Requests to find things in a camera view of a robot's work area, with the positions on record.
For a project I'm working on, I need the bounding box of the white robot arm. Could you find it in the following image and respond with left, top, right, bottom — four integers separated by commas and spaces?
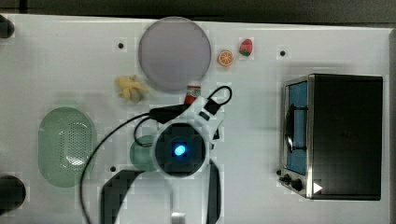
150, 96, 224, 178

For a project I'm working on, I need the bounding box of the black curved stand frame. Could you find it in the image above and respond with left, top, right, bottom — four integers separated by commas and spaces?
99, 161, 222, 224

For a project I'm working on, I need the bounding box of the plush strawberry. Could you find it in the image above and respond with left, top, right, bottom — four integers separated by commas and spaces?
239, 39, 253, 57

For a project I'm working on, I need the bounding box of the green plastic cup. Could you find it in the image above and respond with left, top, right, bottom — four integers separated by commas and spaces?
130, 135, 156, 172

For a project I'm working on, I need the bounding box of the green perforated strainer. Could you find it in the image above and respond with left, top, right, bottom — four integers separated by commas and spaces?
37, 106, 96, 188

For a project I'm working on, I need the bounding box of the plush orange slice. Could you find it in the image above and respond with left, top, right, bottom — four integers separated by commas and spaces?
217, 50, 233, 67

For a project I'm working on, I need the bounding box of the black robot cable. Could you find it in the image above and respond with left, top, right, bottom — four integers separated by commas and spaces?
78, 85, 233, 224

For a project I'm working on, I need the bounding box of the grey round plate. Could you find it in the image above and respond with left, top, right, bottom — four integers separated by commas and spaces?
138, 17, 211, 91

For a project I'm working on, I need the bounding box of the black toaster oven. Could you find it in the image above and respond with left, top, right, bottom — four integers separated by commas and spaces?
276, 74, 384, 201

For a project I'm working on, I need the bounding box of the black cylinder post near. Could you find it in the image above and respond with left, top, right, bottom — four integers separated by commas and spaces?
0, 175, 26, 215

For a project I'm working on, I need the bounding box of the yellow plush banana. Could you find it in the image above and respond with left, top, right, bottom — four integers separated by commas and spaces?
115, 75, 149, 103

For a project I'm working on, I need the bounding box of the red plush ketchup bottle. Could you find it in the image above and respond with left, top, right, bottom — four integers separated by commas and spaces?
184, 85, 201, 105

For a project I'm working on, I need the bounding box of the black cylinder table post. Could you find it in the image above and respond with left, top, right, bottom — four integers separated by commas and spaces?
0, 15, 15, 39

